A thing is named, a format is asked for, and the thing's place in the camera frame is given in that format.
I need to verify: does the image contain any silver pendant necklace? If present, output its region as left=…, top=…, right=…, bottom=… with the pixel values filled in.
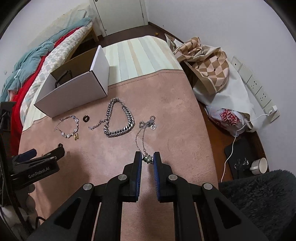
left=134, top=115, right=157, bottom=165

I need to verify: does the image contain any red floral blanket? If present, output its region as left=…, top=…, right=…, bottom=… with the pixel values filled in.
left=9, top=24, right=91, bottom=156

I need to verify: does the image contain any pink and striped table mat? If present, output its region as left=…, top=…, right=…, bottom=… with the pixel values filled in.
left=17, top=34, right=219, bottom=241

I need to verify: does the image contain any black pad on floor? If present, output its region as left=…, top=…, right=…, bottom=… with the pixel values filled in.
left=224, top=138, right=255, bottom=180

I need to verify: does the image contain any teal blue quilt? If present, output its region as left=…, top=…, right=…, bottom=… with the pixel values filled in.
left=1, top=17, right=91, bottom=102

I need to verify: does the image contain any white plastic bag red print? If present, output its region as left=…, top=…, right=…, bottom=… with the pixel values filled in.
left=205, top=106, right=250, bottom=137

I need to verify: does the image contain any white cardboard box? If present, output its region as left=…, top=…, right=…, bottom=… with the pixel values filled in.
left=34, top=46, right=109, bottom=118

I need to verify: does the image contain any white ceramic cup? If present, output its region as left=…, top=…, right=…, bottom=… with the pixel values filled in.
left=249, top=158, right=268, bottom=175

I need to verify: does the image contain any black fluffy cushion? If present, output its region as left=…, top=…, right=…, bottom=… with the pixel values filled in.
left=219, top=170, right=295, bottom=240

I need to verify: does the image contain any checkered bed sheet mattress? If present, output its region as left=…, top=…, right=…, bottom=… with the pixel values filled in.
left=20, top=22, right=93, bottom=125

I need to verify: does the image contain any white power strip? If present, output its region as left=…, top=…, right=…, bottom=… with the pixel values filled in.
left=231, top=56, right=280, bottom=123

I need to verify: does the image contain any brown checkered cloth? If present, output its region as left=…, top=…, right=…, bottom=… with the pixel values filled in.
left=173, top=37, right=229, bottom=95

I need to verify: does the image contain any crumpled cardboard paper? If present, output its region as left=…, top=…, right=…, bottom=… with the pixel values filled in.
left=165, top=34, right=183, bottom=51

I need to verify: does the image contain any striped pillow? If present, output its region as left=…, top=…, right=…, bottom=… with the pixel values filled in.
left=29, top=3, right=92, bottom=48

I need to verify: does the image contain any white door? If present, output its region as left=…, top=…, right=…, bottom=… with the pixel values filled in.
left=89, top=0, right=148, bottom=37

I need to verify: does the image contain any black cable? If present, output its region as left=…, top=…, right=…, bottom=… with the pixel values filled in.
left=0, top=129, right=31, bottom=241

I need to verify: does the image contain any silver crystal charm bracelet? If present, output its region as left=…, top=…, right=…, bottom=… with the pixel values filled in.
left=54, top=114, right=81, bottom=141

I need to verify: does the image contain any chunky silver curb chain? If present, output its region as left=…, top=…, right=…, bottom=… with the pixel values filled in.
left=103, top=97, right=136, bottom=138

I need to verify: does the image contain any thin silver chain bracelet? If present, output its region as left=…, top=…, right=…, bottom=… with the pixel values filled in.
left=88, top=117, right=109, bottom=131

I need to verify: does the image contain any white charging cable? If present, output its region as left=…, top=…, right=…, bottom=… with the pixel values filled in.
left=220, top=105, right=278, bottom=183

